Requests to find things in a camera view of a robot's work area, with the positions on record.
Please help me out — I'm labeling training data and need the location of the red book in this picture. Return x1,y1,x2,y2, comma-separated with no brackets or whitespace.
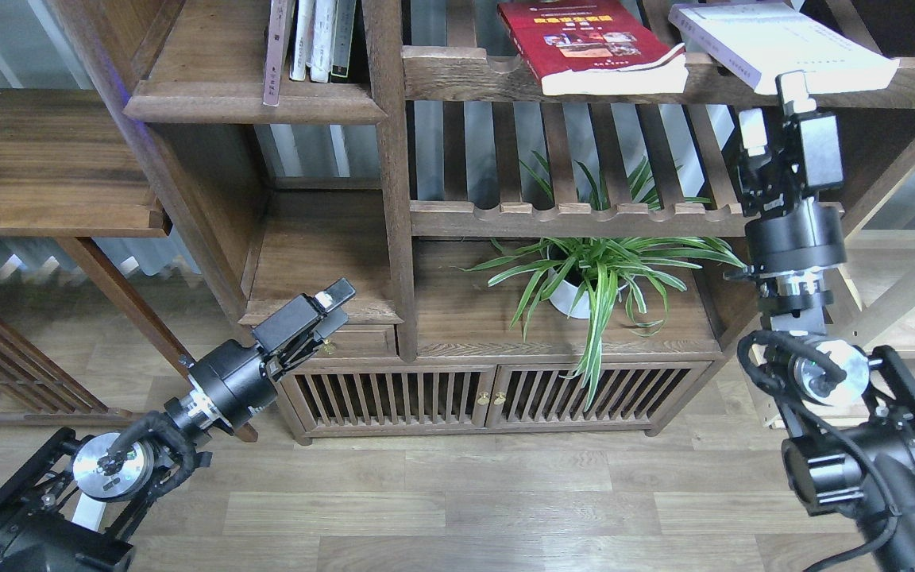
497,1,689,95

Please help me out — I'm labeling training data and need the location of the dark wooden bookshelf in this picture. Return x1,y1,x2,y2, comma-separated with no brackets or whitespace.
52,0,915,446

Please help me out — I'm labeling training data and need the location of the dark maroon book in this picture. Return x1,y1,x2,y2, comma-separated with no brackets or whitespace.
262,0,295,107

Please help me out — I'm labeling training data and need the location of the light wooden shelf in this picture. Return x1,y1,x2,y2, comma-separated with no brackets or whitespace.
735,111,915,431

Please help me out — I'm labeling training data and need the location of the left slatted cabinet door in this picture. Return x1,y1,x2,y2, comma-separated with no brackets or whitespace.
282,365,496,437

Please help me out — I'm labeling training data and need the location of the slatted cabinet door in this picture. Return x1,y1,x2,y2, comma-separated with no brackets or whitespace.
485,361,709,432
282,365,496,437

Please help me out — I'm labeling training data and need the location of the dark wooden side table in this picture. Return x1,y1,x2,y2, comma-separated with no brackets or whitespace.
0,88,236,418

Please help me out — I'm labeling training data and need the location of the dark upright book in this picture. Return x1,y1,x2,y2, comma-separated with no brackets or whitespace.
330,0,358,83

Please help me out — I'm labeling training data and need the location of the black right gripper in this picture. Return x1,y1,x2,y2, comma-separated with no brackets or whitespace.
737,70,848,279

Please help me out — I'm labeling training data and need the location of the green spider plant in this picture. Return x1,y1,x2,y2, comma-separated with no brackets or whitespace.
461,151,752,412

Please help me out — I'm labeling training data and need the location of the right slatted cabinet door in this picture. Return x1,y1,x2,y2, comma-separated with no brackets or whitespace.
485,361,709,432

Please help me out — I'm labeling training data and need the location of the dark slatted wooden rack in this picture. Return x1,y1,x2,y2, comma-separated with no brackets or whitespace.
0,319,134,427

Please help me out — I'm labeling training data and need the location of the small wooden drawer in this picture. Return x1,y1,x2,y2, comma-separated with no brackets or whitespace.
315,323,397,358

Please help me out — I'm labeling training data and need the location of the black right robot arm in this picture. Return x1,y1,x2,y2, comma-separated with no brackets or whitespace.
727,70,915,571

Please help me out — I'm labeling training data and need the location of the white plant pot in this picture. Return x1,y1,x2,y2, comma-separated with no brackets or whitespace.
546,245,626,319

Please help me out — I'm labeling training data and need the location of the white book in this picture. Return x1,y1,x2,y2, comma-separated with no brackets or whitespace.
669,1,900,95
289,0,316,81
309,0,338,83

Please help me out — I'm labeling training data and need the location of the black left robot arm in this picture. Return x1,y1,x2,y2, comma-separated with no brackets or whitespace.
0,279,356,571

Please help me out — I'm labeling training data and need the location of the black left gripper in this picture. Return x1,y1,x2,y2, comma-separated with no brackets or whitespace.
180,278,356,434

